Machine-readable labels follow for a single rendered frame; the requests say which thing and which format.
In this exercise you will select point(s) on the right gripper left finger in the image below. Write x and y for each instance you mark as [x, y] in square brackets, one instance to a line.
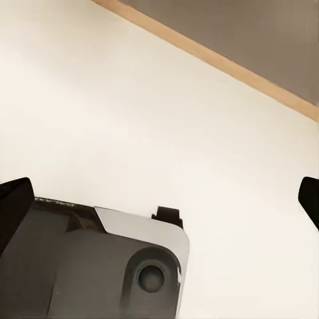
[16, 199]

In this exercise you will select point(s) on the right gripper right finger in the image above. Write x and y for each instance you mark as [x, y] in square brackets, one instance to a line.
[308, 196]

